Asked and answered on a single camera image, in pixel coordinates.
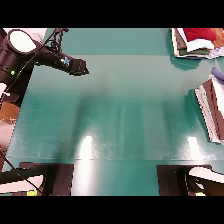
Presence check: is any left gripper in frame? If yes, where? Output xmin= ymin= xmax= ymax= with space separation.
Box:
xmin=67 ymin=58 xmax=90 ymax=77

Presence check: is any white garment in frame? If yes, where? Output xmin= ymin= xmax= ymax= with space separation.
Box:
xmin=210 ymin=75 xmax=224 ymax=113
xmin=185 ymin=37 xmax=217 ymax=54

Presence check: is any red garment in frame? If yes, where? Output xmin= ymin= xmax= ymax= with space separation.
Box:
xmin=183 ymin=28 xmax=218 ymax=43

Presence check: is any heap of clothes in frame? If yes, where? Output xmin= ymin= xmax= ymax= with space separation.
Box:
xmin=194 ymin=87 xmax=224 ymax=145

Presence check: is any purple garment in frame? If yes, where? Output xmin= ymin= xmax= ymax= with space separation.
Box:
xmin=210 ymin=66 xmax=224 ymax=85

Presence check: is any lavender garment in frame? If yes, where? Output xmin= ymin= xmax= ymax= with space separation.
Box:
xmin=206 ymin=45 xmax=224 ymax=61

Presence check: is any dark brown garment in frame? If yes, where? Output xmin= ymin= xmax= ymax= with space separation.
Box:
xmin=202 ymin=79 xmax=224 ymax=143

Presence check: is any orange garment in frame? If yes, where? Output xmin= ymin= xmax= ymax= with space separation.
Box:
xmin=211 ymin=28 xmax=224 ymax=49

